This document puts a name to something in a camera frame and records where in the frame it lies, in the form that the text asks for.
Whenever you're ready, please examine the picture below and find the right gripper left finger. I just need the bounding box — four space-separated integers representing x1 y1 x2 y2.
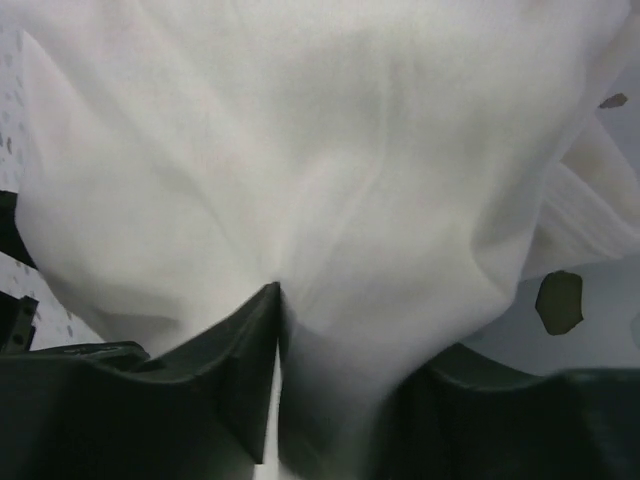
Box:
1 283 280 479

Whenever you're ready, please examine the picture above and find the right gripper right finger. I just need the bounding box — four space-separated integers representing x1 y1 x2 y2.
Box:
390 344 639 480

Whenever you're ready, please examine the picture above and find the white t shirt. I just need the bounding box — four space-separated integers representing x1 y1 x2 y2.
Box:
2 1 639 479

